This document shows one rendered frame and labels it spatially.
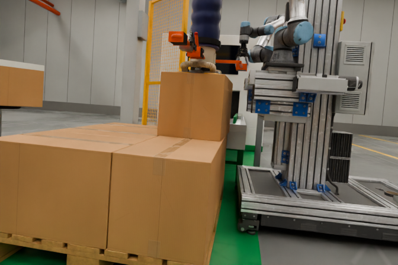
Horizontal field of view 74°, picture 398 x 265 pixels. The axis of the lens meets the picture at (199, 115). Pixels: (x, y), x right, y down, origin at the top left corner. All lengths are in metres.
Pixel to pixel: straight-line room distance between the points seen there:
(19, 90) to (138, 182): 2.01
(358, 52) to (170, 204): 1.51
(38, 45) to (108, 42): 3.27
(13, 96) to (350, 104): 2.72
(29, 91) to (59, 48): 10.72
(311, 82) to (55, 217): 1.42
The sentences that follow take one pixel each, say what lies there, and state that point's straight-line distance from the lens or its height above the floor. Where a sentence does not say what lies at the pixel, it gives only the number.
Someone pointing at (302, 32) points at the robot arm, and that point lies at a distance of 1.63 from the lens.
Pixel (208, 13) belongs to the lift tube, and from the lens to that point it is 1.89.
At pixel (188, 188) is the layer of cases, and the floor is 0.43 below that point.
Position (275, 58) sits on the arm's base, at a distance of 1.73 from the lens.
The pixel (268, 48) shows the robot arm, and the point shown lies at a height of 1.24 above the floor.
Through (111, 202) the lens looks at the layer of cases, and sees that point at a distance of 1.16.
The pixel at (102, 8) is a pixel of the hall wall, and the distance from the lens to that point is 13.02.
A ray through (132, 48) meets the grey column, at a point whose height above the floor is 1.34.
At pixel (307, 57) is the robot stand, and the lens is 1.95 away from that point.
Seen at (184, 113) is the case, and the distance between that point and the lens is 1.61.
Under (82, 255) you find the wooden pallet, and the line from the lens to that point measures 1.31.
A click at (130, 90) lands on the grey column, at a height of 0.85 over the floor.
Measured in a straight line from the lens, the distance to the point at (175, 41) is 1.31.
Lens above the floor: 0.76
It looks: 3 degrees down
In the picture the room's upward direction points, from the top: 4 degrees clockwise
